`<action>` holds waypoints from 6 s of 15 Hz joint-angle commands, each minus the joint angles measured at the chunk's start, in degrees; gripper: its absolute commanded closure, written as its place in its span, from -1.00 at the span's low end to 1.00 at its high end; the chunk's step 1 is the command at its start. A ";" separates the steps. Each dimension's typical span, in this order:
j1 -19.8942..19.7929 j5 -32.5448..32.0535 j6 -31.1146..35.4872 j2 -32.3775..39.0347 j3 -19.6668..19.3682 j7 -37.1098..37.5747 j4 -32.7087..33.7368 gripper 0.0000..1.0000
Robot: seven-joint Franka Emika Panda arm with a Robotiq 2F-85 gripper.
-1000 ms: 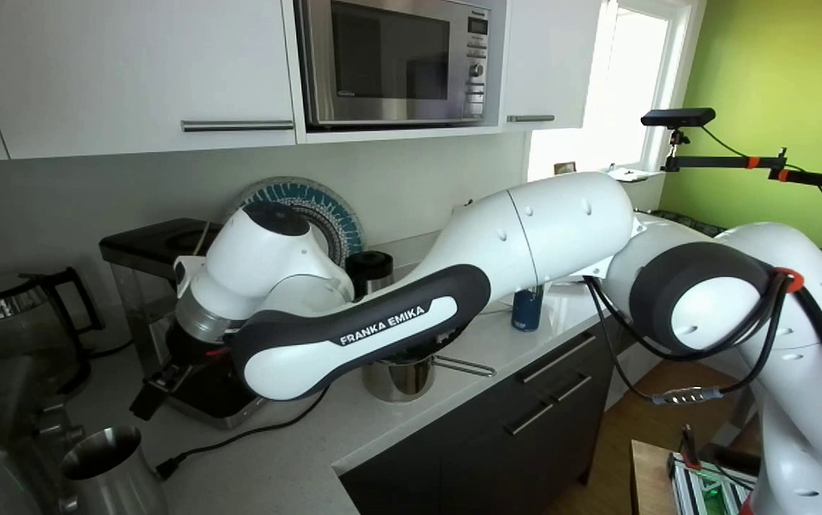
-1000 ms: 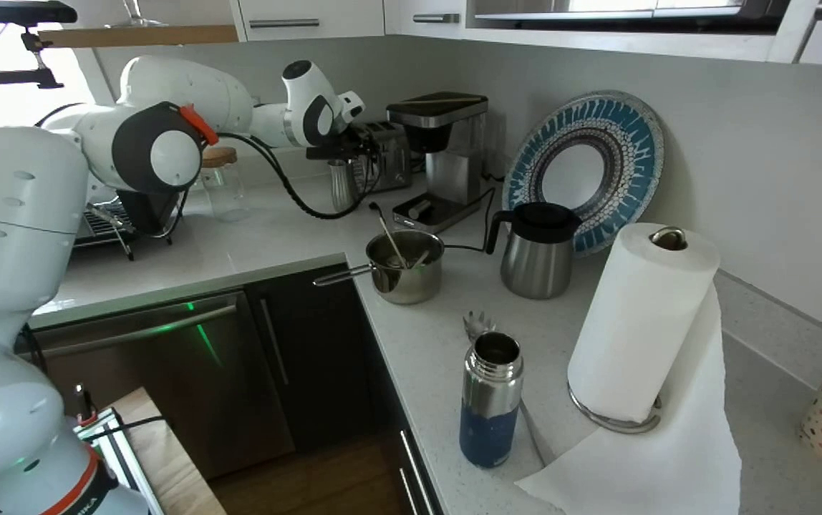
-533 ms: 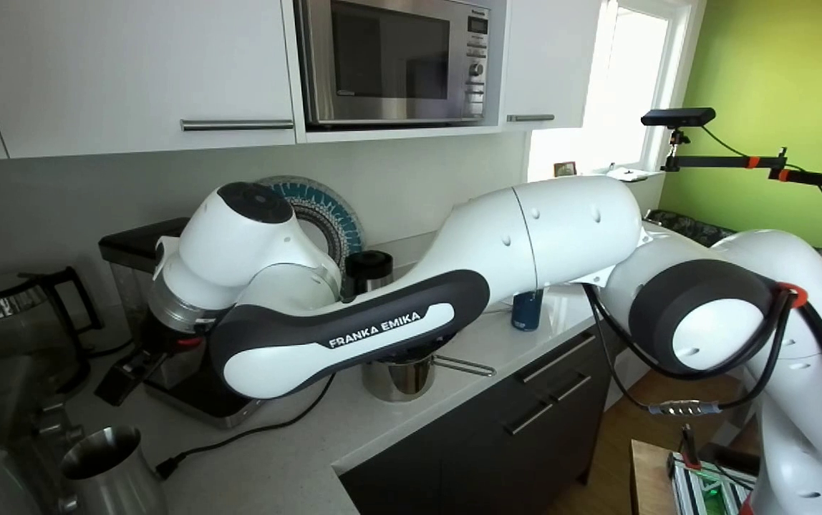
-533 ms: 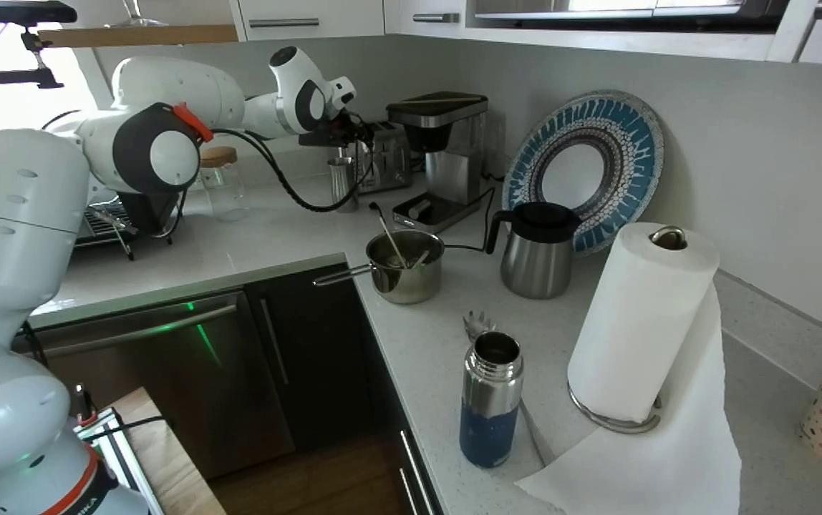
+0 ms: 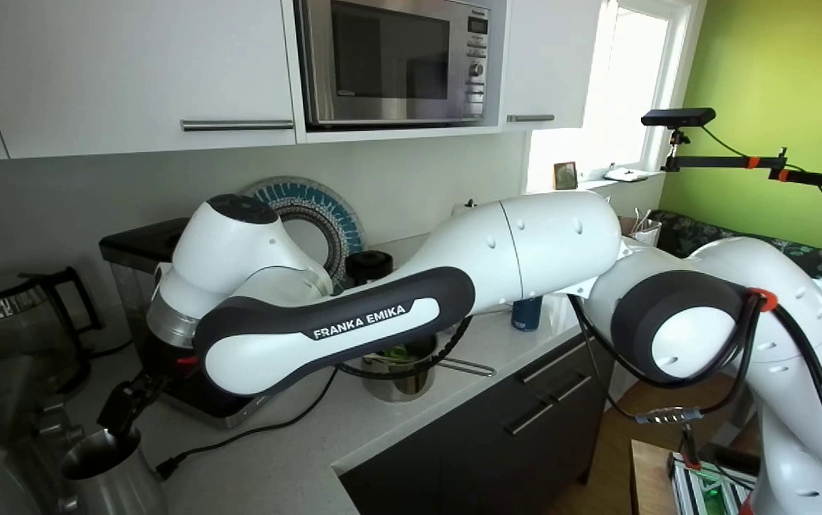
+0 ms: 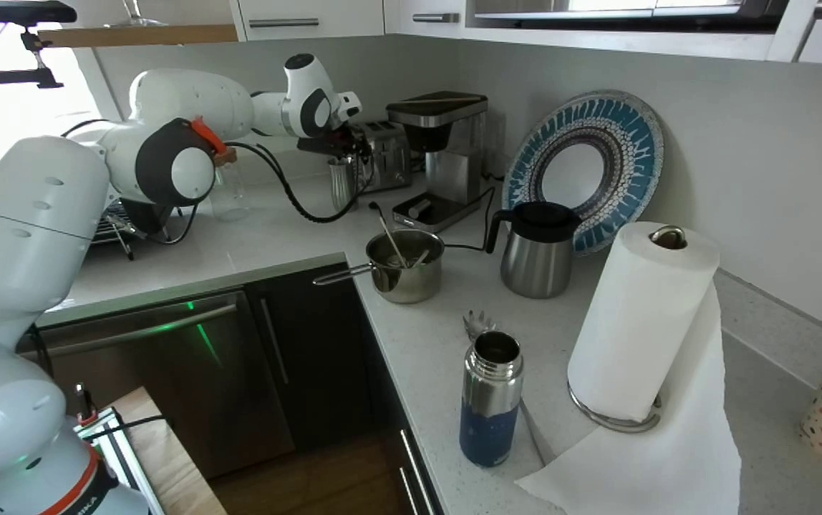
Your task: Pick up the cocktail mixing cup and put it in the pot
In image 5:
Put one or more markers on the black camera on stand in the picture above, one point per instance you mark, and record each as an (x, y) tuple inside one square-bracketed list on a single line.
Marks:
[(676, 115)]

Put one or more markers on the blue white decorative plate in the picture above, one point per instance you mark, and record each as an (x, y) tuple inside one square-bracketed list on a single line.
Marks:
[(338, 217)]

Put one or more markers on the wooden crate with green items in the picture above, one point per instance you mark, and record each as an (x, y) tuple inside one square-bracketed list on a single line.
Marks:
[(690, 483)]

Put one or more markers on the small picture frame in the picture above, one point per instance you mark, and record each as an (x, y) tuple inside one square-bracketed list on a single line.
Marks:
[(566, 177)]

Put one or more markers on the wide white wall cabinet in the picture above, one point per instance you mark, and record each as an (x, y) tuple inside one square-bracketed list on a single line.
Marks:
[(123, 67)]

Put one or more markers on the dark patterned bench cushion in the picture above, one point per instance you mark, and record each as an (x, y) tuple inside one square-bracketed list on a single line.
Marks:
[(686, 233)]

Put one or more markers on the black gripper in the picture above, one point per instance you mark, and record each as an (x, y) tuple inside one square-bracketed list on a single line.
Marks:
[(169, 376)]

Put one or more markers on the black steel coffee maker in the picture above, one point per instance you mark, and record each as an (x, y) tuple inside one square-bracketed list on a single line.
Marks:
[(137, 244)]

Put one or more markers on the dark base cabinet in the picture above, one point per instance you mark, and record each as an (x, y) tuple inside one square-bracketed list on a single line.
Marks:
[(467, 449)]

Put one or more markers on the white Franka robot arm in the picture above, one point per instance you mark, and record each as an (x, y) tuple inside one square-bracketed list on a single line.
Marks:
[(543, 240)]

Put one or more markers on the cardboard box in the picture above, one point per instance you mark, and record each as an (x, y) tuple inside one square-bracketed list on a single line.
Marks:
[(631, 231)]

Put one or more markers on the green item in pot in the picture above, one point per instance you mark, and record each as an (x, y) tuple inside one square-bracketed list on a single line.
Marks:
[(392, 356)]

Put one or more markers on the blue and steel bottle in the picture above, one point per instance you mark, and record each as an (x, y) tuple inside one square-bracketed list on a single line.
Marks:
[(524, 313)]

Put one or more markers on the white paper bag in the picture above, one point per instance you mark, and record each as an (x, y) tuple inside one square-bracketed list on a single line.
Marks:
[(647, 233)]

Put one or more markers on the steel built-in microwave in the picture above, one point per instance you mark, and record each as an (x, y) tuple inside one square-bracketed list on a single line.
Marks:
[(395, 62)]

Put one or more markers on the white windowsill object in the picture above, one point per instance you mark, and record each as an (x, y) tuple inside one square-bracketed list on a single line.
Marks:
[(627, 177)]

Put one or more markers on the black boom orange clamps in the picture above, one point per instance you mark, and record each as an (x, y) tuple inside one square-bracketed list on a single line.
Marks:
[(715, 161)]

